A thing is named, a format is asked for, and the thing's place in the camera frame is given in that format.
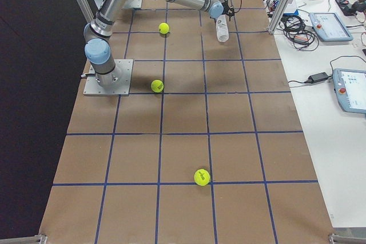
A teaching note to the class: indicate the yellow tennis ball with print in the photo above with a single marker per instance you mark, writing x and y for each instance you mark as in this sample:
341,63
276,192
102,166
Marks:
157,86

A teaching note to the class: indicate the brown paper table cover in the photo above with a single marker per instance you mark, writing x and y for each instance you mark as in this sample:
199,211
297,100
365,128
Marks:
126,171

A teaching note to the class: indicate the yellow tennis ball plain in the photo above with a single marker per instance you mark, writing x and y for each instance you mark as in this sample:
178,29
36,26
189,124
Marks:
163,28

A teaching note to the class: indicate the teach pendant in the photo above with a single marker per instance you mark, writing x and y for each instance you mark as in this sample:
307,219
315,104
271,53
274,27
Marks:
350,89
329,27

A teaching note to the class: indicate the far teach pendant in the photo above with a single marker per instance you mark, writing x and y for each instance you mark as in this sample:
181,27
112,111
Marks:
329,27

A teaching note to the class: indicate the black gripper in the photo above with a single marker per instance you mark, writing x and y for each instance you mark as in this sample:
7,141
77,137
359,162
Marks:
226,10

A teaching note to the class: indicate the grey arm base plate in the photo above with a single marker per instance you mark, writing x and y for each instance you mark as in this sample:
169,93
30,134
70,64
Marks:
123,78

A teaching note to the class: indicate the clear Wilson tennis ball can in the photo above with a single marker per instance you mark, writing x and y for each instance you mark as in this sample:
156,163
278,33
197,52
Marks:
222,29

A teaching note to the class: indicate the near teach pendant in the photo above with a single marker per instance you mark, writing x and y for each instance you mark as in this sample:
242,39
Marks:
350,89

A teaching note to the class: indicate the yellow tennis ball front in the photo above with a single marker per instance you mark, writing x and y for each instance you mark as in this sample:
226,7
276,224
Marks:
201,177

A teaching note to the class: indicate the black power adapter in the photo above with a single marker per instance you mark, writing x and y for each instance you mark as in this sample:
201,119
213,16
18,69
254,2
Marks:
319,77

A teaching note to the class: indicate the black red controller device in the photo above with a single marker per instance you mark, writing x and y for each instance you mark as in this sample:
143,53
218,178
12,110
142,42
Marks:
345,7

